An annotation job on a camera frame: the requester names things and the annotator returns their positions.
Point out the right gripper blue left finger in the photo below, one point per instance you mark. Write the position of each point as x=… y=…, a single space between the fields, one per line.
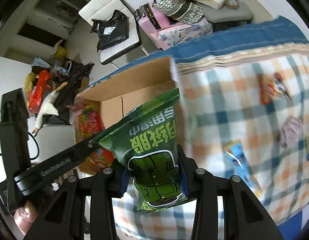
x=125 y=178

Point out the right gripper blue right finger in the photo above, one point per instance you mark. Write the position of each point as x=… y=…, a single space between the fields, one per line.
x=184 y=171

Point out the green snack packet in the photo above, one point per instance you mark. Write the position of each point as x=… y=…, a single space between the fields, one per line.
x=145 y=143

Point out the blue tube packet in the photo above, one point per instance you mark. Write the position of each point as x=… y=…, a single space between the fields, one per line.
x=234 y=150

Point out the red snack packet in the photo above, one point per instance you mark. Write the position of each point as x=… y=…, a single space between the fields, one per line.
x=87 y=122

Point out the lilac cloth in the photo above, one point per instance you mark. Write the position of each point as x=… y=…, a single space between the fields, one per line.
x=290 y=132

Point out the panda snack packet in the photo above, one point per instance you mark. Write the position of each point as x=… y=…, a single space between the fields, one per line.
x=272 y=88

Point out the person's hand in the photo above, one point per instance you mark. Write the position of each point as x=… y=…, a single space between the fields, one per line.
x=25 y=216

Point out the white goose plush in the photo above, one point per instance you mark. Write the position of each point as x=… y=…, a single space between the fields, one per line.
x=47 y=107

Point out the open cardboard box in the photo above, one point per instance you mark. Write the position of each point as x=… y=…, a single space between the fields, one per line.
x=115 y=96

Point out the plaid checkered blanket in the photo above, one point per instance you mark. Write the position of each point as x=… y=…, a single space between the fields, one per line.
x=220 y=102

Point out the red plastic bag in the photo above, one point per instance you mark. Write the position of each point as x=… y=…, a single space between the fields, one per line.
x=36 y=95

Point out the floral pink pillow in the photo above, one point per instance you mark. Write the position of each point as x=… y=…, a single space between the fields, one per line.
x=180 y=33

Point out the black plastic bag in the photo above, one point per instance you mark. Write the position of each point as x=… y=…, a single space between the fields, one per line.
x=111 y=32

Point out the pink suitcase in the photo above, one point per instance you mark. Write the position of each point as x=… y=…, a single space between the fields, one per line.
x=150 y=19

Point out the grey folding chair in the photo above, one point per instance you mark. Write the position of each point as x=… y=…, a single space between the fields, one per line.
x=232 y=11

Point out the patterned tote bag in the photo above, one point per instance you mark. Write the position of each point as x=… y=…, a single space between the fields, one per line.
x=184 y=11

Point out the tape roll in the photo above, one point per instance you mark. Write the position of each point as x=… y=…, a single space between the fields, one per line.
x=232 y=4

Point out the white padded chair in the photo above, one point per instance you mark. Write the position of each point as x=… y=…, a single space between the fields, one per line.
x=103 y=10

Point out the white board against wall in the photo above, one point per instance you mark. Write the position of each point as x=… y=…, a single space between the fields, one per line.
x=260 y=14

